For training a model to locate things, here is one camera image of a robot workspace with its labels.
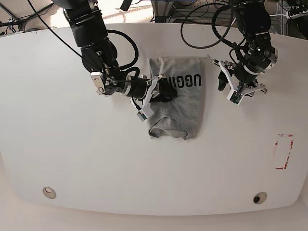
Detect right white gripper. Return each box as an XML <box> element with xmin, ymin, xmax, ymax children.
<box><xmin>90</xmin><ymin>71</ymin><xmax>179</xmax><ymax>123</ymax></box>

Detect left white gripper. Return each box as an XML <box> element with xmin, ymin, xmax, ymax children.
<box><xmin>211</xmin><ymin>32</ymin><xmax>280</xmax><ymax>106</ymax></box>

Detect grey Hugging Face T-shirt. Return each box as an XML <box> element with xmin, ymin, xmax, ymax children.
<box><xmin>147</xmin><ymin>57</ymin><xmax>205</xmax><ymax>140</ymax></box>

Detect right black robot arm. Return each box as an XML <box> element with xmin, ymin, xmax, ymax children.
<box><xmin>53</xmin><ymin>0</ymin><xmax>178</xmax><ymax>121</ymax></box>

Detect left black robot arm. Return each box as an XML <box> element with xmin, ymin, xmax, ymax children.
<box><xmin>208</xmin><ymin>0</ymin><xmax>278</xmax><ymax>105</ymax></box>

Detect red tape rectangle marking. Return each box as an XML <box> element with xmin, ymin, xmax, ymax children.
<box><xmin>273</xmin><ymin>134</ymin><xmax>294</xmax><ymax>170</ymax></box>

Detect white power strip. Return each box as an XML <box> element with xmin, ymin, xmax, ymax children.
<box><xmin>286</xmin><ymin>1</ymin><xmax>308</xmax><ymax>19</ymax></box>

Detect black tripod legs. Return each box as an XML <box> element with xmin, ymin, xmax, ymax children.
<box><xmin>0</xmin><ymin>0</ymin><xmax>61</xmax><ymax>36</ymax></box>

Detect aluminium frame base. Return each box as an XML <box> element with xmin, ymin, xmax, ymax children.
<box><xmin>151</xmin><ymin>0</ymin><xmax>191</xmax><ymax>24</ymax></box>

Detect right table cable grommet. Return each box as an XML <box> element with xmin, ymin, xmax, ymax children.
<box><xmin>253</xmin><ymin>192</ymin><xmax>268</xmax><ymax>205</ymax></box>

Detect table cable grommet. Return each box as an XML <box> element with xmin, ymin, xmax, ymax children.
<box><xmin>42</xmin><ymin>187</ymin><xmax>56</xmax><ymax>199</ymax></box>
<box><xmin>253</xmin><ymin>192</ymin><xmax>268</xmax><ymax>205</ymax></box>

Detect left table cable grommet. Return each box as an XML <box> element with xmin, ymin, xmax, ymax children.
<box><xmin>42</xmin><ymin>187</ymin><xmax>56</xmax><ymax>199</ymax></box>

